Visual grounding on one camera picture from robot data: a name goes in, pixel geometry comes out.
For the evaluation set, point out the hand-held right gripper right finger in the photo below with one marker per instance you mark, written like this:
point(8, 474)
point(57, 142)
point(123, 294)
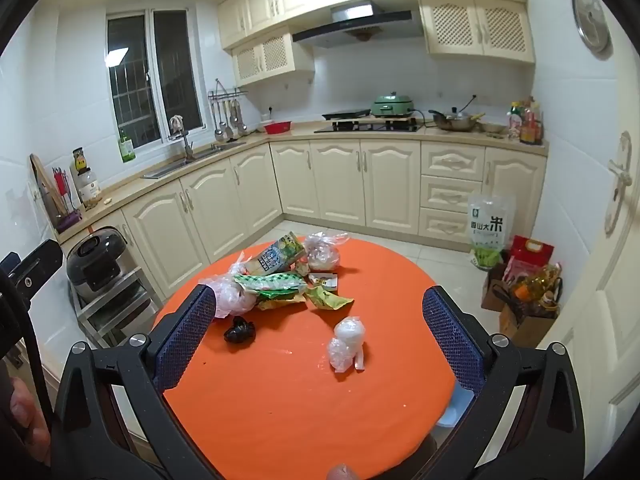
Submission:
point(452, 340)

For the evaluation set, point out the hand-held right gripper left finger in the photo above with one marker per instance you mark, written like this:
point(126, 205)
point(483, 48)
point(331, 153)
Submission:
point(187, 335)

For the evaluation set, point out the light blue trash bin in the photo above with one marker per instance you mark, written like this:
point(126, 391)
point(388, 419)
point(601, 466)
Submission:
point(452, 412)

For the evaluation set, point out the green yellow juice carton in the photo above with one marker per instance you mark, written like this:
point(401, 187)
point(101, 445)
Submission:
point(275, 256)

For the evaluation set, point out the clear plastic bag with food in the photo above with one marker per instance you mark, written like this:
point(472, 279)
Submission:
point(322, 257)

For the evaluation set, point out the person's left hand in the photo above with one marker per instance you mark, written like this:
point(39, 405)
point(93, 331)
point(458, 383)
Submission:
point(27, 412)

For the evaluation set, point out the black crumpled plastic bag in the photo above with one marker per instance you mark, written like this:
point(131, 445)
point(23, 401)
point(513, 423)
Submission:
point(240, 332)

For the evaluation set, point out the white crumpled plastic bag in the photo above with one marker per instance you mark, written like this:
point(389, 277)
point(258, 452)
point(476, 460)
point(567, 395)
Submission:
point(235, 301)

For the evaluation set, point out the purple utensil holder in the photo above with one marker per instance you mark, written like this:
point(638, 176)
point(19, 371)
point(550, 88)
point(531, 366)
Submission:
point(67, 220)

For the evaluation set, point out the small cardboard box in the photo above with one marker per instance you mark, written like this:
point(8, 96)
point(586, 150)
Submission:
point(492, 292)

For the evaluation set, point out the black rice cooker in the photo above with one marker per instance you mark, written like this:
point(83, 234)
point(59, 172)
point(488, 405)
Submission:
point(97, 262)

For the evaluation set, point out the metal rack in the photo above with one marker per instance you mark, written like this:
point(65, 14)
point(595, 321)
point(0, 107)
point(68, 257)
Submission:
point(120, 305)

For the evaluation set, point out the large cardboard box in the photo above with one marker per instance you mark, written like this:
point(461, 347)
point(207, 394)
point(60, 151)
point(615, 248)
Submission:
point(530, 330)

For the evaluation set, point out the wooden cutting board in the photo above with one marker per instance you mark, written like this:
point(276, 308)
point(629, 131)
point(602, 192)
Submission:
point(42, 190)

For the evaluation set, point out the clear jar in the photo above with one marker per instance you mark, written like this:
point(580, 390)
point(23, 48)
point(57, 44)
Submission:
point(90, 190)

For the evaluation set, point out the green snack wrapper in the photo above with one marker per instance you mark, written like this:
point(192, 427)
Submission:
point(270, 283)

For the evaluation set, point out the clear crumpled plastic bag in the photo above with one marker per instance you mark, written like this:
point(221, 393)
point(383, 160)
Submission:
point(347, 345)

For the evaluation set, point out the red bag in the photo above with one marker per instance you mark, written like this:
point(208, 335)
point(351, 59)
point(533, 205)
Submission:
point(532, 255)

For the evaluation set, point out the yellow figure bottle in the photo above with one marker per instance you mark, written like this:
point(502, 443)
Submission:
point(79, 160)

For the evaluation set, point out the white green rice bag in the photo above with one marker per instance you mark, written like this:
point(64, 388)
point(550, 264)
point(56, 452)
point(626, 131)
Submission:
point(490, 225)

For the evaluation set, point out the yellow-green wrapper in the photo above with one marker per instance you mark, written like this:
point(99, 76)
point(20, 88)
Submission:
point(330, 301)

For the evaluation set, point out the round orange table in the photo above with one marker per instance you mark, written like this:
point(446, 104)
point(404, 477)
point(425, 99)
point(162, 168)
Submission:
point(300, 400)

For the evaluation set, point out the beige countertop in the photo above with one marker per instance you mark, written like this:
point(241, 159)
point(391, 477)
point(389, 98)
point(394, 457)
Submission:
point(150, 182)

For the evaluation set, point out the green bottle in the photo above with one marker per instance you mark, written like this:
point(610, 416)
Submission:
point(126, 149)

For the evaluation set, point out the cream door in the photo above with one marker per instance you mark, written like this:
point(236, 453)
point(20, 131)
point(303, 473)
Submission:
point(600, 300)

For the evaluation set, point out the steel sink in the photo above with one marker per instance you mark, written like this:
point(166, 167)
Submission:
point(200, 157)

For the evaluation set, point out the metal faucet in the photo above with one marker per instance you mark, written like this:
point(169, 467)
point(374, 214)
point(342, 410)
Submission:
point(186, 145)

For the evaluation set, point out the cream lower cabinets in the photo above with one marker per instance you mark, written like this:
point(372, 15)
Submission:
point(340, 180)

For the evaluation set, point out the window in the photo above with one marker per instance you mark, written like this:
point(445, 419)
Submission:
point(132, 85)

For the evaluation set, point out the small bowl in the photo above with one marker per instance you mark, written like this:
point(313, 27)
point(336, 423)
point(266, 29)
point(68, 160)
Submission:
point(494, 128)

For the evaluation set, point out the metal wok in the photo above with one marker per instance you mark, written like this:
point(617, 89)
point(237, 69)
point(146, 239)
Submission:
point(452, 121)

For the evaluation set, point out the red basin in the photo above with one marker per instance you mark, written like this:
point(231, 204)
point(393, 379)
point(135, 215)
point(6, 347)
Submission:
point(277, 127)

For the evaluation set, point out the utensil rack with utensils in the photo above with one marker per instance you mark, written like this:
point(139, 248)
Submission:
point(227, 110)

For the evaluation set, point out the black gas stove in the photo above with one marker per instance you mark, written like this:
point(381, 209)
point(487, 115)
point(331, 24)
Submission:
point(370, 126)

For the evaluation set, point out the cluster of condiment bottles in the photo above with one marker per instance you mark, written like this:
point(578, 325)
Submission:
point(527, 122)

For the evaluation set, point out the green electric pot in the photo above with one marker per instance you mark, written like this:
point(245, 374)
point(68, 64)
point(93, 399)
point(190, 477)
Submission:
point(392, 105)

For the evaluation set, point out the black griddle pan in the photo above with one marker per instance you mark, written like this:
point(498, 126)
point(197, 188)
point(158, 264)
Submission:
point(345, 114)

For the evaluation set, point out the range hood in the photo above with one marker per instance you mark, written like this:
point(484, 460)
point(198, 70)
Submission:
point(360, 27)

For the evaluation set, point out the small lattice wall cabinet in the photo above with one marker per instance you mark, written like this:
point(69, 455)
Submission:
point(270, 57)

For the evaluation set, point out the wide lattice wall cabinet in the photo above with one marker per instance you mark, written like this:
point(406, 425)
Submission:
point(475, 27)

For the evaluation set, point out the silver wall clock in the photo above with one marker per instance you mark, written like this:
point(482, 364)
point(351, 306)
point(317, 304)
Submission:
point(592, 17)

